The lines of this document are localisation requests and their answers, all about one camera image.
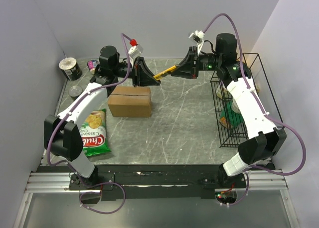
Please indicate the aluminium rail frame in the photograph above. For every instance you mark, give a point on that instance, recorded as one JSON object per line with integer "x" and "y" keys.
{"x": 59, "y": 182}

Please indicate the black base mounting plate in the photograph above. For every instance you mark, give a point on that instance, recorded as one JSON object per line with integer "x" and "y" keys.
{"x": 159, "y": 181}

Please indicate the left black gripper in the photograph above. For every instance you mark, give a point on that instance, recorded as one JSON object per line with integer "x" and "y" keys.
{"x": 147, "y": 79}

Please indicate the black cylindrical snack can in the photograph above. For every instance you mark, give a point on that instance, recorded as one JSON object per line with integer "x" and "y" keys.
{"x": 70, "y": 68}

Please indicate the tin food can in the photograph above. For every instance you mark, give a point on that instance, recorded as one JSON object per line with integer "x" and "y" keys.
{"x": 74, "y": 92}

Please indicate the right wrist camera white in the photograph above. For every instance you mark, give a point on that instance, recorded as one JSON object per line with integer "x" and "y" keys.
{"x": 197, "y": 37}

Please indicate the yellow utility knife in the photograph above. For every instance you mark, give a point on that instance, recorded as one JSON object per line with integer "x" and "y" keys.
{"x": 164, "y": 73}

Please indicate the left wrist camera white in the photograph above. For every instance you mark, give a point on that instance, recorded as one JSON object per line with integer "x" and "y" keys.
{"x": 135, "y": 50}

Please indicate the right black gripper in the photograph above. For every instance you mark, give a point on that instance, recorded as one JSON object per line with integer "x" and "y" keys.
{"x": 186, "y": 67}

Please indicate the green packet in rack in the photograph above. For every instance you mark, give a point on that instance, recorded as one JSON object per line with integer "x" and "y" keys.
{"x": 229, "y": 118}

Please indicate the green Chuba chips bag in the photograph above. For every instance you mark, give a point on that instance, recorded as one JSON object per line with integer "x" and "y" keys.
{"x": 93, "y": 134}

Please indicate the purple yogurt cup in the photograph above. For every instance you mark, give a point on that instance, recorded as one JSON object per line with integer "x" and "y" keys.
{"x": 91, "y": 65}

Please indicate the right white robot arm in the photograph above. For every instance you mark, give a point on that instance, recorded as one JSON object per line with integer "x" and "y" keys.
{"x": 264, "y": 138}

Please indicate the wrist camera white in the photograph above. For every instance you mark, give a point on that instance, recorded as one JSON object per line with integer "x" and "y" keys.
{"x": 135, "y": 50}
{"x": 197, "y": 37}

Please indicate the black wire rack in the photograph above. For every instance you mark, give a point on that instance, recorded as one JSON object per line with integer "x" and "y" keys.
{"x": 233, "y": 137}

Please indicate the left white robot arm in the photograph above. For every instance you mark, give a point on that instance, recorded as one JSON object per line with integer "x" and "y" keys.
{"x": 62, "y": 132}

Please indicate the brown cardboard express box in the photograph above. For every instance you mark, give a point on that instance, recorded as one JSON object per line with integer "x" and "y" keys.
{"x": 127, "y": 101}

